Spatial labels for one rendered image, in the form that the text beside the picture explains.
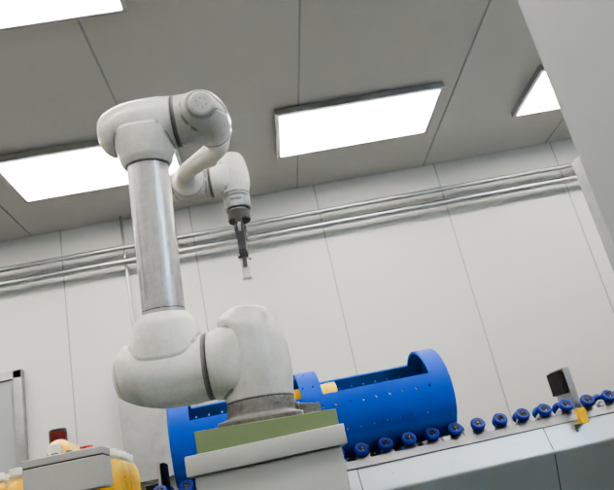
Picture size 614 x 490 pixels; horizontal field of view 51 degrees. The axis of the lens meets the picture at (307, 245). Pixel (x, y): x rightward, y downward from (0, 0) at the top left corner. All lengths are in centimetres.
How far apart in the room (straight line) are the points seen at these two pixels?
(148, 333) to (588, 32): 110
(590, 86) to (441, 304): 507
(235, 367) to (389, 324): 422
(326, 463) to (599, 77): 92
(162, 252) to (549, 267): 489
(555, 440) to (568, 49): 162
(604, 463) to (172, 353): 140
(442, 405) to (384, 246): 381
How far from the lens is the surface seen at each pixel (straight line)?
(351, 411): 202
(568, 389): 235
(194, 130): 164
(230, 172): 217
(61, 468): 184
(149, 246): 155
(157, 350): 147
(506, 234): 609
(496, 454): 213
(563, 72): 75
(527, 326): 588
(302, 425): 135
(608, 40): 68
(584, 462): 225
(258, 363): 143
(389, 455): 206
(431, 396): 208
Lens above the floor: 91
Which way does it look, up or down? 20 degrees up
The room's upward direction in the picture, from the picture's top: 12 degrees counter-clockwise
